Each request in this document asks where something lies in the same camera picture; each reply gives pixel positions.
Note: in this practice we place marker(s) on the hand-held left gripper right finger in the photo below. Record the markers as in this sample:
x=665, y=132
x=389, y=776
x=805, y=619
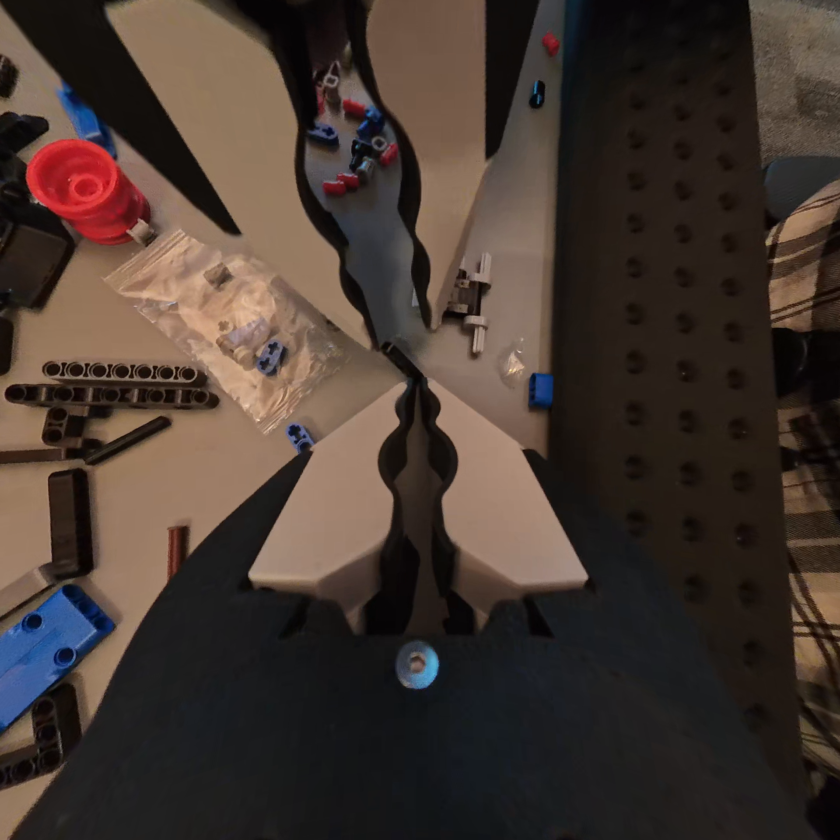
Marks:
x=512, y=525

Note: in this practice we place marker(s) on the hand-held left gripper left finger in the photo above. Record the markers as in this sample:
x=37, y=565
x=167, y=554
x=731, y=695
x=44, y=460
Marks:
x=321, y=525

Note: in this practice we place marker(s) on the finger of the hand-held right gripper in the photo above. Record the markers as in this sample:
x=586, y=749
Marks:
x=446, y=98
x=223, y=118

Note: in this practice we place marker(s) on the dark grey thin liftarm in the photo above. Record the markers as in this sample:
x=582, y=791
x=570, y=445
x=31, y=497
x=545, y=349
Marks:
x=397, y=355

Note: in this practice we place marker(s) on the black and grey brick assembly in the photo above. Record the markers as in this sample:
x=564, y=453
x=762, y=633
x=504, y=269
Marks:
x=469, y=295

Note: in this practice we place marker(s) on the grey desk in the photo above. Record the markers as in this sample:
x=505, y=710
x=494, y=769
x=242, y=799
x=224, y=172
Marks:
x=131, y=512

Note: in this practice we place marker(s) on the blue wedge panel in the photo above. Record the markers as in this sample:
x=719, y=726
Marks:
x=85, y=118

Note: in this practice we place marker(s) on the blue short liftarm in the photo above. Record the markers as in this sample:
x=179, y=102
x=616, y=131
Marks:
x=300, y=438

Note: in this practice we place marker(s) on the black pin connector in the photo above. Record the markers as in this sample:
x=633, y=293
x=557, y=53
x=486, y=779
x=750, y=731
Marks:
x=537, y=94

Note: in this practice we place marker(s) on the pile of small connector pieces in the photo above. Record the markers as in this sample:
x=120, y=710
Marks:
x=358, y=144

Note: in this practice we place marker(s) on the red wheel rim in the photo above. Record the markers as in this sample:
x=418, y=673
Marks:
x=85, y=190

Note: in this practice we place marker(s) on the red small pin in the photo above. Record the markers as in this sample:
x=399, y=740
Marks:
x=550, y=43

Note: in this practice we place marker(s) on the blue small brick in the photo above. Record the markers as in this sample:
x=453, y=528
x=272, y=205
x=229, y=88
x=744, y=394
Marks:
x=541, y=392

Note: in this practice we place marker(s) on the black connector block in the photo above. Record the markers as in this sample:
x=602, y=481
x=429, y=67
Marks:
x=16, y=170

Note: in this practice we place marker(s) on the grey axle connector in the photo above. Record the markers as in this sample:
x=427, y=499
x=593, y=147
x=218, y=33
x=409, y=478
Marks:
x=142, y=234

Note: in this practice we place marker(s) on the brown axle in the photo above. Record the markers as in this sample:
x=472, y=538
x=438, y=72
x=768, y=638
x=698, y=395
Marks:
x=178, y=554

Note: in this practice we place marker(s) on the dark grey pin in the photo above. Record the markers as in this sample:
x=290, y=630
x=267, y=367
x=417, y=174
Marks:
x=218, y=275

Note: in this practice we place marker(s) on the clear plastic scrap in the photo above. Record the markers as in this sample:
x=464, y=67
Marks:
x=512, y=361

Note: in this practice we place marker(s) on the clear zip bag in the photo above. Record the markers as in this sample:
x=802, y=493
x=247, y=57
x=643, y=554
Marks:
x=164, y=282

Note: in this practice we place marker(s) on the blue oval connector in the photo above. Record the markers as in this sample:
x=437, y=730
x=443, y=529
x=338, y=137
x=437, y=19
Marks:
x=272, y=358

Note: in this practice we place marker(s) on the blue and grey pin piece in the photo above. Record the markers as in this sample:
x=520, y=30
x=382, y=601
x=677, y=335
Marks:
x=243, y=341

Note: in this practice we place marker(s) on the black glossy curved panel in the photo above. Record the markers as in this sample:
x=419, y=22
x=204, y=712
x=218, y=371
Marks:
x=33, y=262

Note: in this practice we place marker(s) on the black short axle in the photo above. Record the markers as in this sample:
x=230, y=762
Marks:
x=128, y=441

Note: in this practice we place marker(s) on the dark grey long beam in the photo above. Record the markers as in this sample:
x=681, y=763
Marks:
x=124, y=373

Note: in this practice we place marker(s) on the black rectangular panel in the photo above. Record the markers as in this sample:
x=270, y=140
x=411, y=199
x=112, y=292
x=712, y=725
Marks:
x=70, y=525

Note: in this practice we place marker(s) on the black short beam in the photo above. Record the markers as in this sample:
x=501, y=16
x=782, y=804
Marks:
x=65, y=426

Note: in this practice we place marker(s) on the black thin long beam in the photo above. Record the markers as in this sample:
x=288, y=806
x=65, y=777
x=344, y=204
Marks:
x=46, y=455

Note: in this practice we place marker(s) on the black flat liftarm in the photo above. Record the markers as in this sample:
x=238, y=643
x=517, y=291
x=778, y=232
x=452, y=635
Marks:
x=5, y=344

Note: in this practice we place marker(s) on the blue flat panel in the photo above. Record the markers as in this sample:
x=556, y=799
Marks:
x=46, y=656

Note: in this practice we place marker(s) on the black angled liftarm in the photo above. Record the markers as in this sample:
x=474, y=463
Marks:
x=49, y=735

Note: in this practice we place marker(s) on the black bracket piece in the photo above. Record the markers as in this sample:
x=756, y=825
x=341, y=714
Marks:
x=8, y=75

